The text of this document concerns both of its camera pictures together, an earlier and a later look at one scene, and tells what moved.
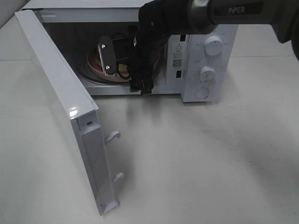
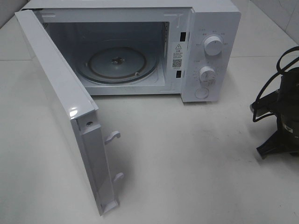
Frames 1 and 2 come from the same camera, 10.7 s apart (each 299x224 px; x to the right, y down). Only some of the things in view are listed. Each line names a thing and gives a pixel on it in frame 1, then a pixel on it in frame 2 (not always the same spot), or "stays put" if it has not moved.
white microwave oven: x=202 y=67 stays put
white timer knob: x=207 y=75 stays put
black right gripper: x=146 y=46 to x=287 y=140
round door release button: x=202 y=93 stays put
